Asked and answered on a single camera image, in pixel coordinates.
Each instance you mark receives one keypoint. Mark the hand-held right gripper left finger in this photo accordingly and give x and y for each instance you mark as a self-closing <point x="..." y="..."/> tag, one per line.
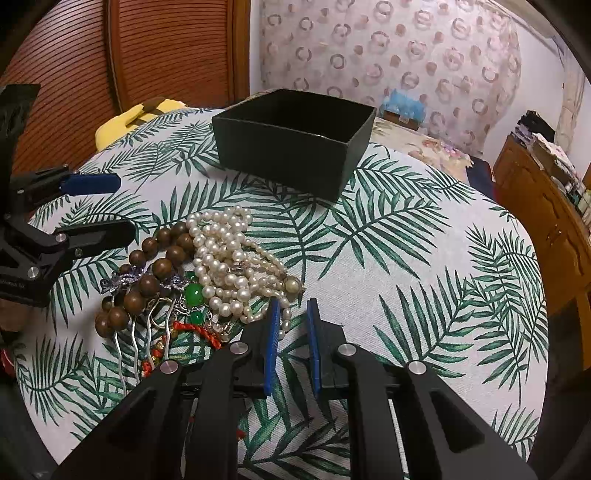
<point x="273" y="341"/>

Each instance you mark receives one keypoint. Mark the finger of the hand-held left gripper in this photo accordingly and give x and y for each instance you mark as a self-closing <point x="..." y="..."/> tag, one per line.
<point x="92" y="183"/>
<point x="101" y="233"/>

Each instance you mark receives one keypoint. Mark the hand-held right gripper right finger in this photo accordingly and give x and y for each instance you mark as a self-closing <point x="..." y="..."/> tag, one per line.
<point x="314" y="341"/>

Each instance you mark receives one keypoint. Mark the black jewelry box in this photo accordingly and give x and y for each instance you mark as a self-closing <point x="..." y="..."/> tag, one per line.
<point x="286" y="152"/>

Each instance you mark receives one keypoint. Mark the yellow plush toy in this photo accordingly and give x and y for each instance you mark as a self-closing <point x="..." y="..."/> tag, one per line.
<point x="115" y="127"/>

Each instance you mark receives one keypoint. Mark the wooden louvered wardrobe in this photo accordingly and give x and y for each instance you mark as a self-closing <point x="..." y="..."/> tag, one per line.
<point x="175" y="46"/>

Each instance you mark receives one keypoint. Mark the floral blanket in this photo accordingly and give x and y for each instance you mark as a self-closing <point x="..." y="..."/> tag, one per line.
<point x="415" y="138"/>

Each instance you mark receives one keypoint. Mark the dark blue blanket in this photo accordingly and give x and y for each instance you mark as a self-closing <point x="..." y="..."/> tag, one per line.
<point x="480" y="175"/>

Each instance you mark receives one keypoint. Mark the small cardboard box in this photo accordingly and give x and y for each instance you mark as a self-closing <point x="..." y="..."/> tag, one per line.
<point x="398" y="119"/>

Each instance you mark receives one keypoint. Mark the blue plastic bag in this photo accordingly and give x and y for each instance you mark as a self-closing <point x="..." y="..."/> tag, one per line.
<point x="406" y="104"/>

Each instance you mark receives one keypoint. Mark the wooden cabinet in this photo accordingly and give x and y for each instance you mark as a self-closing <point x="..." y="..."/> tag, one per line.
<point x="545" y="217"/>

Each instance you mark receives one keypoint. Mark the circle patterned sheer curtain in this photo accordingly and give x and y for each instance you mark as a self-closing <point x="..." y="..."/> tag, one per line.
<point x="346" y="46"/>

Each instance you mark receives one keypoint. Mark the pile of folded clothes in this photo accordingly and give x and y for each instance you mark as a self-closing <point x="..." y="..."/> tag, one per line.
<point x="545" y="147"/>

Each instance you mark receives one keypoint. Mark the group of toiletry bottles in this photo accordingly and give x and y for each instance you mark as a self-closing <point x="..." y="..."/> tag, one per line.
<point x="577" y="194"/>

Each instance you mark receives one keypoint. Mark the beige lace side curtain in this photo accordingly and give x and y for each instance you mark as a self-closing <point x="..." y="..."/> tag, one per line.
<point x="572" y="106"/>

